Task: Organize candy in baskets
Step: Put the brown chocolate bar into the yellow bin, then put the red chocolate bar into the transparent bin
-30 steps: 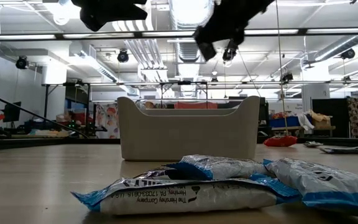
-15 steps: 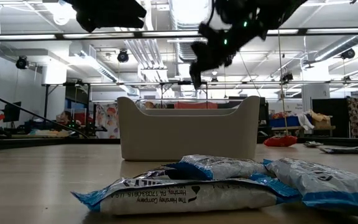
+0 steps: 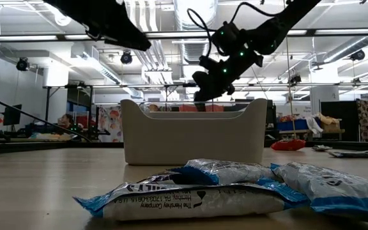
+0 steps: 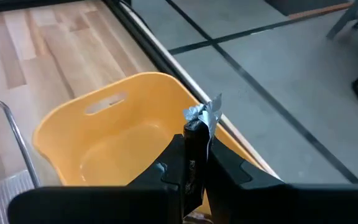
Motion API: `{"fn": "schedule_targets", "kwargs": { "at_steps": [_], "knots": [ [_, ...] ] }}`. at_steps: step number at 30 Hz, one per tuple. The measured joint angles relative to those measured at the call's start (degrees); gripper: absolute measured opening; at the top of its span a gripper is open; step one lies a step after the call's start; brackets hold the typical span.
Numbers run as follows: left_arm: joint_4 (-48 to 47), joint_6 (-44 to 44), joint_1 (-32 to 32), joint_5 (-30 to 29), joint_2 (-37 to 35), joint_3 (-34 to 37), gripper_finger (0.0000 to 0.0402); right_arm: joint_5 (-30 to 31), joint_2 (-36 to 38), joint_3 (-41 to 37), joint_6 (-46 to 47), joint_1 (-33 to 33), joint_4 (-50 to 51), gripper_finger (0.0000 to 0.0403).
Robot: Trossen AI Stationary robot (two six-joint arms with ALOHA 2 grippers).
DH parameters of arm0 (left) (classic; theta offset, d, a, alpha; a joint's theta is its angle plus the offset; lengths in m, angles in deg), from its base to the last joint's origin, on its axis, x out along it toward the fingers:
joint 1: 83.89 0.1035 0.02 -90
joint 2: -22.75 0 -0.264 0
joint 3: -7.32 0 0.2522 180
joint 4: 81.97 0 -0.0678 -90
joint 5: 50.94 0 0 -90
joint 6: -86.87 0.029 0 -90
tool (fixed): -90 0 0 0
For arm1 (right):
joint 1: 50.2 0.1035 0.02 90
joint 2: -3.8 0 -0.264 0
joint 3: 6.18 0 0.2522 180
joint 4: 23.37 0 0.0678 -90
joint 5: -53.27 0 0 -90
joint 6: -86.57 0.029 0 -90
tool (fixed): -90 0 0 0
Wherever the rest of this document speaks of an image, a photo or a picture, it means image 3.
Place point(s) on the white blue Hershey's candy bar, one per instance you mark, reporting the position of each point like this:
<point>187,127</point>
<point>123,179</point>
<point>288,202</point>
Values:
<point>187,204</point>
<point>331,188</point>
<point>228,172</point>
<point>353,154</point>

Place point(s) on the red KitKat candy wrapper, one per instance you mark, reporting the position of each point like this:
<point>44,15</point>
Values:
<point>287,145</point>

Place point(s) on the black slanted rod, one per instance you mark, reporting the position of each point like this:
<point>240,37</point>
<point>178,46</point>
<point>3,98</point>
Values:
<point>11,105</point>

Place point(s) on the black ceiling spotlight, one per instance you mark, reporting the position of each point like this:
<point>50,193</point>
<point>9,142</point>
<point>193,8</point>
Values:
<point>22,64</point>
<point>126,58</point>
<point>295,79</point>
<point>358,55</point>

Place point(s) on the background black robot arm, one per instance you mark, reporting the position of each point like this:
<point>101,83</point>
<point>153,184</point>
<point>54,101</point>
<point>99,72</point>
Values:
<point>94,132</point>

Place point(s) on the silver ceiling air duct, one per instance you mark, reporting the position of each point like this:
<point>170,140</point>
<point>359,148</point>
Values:
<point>180,12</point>

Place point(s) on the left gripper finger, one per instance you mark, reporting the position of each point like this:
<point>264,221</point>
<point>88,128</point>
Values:
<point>129,36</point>

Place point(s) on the black table edge rail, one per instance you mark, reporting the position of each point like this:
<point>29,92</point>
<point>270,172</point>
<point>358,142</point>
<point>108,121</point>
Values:
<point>107,144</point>

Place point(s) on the overhead light bar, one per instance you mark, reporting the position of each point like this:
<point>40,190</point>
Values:
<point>171,34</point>

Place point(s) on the black computer monitor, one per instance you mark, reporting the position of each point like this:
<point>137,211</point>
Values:
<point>12,114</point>

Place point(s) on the beige plastic basket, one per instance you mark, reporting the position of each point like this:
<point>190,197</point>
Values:
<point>190,140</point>

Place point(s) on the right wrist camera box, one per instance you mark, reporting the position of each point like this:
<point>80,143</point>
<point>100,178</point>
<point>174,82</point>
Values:
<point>208,63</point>

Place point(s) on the cardboard box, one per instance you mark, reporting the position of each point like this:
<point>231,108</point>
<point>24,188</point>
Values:
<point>331,126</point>

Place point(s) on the person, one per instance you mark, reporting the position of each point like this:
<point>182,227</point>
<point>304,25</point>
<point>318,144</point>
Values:
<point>66,120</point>

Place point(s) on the white cloth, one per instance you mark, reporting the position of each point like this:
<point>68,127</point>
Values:
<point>313,124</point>

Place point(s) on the small silver candy wrapper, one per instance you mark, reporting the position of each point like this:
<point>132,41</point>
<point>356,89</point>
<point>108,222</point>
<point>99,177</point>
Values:
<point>322,148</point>

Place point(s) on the red cloth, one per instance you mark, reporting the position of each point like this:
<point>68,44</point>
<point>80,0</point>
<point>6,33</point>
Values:
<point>187,108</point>

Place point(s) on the dark purple silver candy wrapper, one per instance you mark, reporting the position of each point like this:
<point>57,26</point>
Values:
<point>158,179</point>

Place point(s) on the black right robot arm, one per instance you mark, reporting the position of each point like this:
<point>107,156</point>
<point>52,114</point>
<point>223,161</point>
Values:
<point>286,22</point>

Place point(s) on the floral patterned cloth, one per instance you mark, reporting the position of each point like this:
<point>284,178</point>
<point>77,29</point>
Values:
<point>110,124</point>

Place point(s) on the white pillar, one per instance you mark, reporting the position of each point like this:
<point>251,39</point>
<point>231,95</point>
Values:
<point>324,99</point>

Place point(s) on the blue storage bin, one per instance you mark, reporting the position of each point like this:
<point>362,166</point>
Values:
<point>291,125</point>

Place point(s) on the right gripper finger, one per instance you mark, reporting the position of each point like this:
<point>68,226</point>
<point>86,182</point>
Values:
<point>211,84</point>

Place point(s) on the wooden bench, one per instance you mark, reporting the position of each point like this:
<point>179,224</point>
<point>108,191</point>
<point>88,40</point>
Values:
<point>299,131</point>

